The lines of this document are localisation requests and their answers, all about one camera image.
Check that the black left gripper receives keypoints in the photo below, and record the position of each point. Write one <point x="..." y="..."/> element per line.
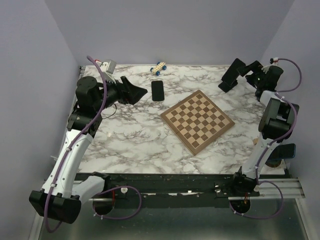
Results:
<point x="130" y="93"/>

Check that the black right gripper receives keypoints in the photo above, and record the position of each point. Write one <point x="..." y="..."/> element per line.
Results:
<point x="255" y="67"/>

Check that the purple-edged black smartphone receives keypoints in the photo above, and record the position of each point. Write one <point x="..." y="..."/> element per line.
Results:
<point x="232" y="72"/>

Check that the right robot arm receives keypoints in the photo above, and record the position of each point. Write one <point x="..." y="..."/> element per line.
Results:
<point x="277" y="123"/>

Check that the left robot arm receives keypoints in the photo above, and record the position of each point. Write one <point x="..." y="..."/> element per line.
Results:
<point x="58" y="198"/>

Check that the black phone stand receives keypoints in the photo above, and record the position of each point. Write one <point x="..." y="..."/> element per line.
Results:
<point x="226" y="86"/>

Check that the toy brick car blue wheels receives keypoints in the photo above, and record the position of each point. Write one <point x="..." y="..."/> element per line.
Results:
<point x="160" y="66"/>

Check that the wooden chessboard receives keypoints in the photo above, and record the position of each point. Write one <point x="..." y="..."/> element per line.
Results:
<point x="197" y="121"/>

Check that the small wooden block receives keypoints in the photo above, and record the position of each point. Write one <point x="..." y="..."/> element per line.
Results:
<point x="255" y="141"/>

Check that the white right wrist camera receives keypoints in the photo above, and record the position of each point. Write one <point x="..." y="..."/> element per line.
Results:
<point x="273" y="62"/>

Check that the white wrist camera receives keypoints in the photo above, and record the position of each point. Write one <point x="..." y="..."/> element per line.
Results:
<point x="107" y="67"/>
<point x="273" y="62"/>

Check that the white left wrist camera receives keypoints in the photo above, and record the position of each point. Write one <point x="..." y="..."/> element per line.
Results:
<point x="107" y="67"/>

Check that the black table front rail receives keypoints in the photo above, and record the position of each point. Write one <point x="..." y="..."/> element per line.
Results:
<point x="162" y="191"/>

